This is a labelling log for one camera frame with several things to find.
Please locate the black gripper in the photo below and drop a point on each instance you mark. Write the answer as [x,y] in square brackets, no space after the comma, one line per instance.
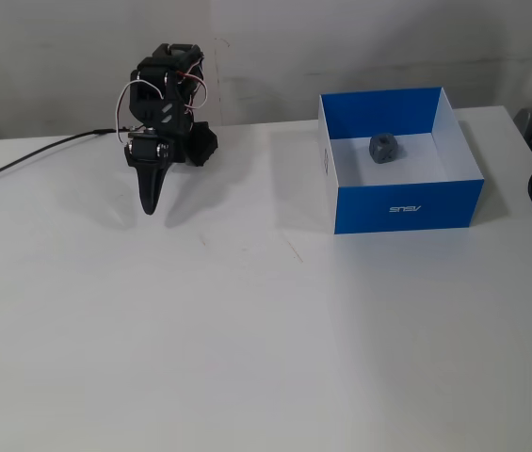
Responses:
[145,152]

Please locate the gray block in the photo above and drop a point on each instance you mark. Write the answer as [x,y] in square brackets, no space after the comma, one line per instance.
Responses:
[383,148]

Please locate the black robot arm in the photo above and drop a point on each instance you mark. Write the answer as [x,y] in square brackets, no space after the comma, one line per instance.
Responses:
[152,108]

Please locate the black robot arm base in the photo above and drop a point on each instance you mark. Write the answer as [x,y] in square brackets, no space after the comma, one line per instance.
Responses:
[203,143]

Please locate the blue and white box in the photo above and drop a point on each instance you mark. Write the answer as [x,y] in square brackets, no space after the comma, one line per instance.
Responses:
[402,207]

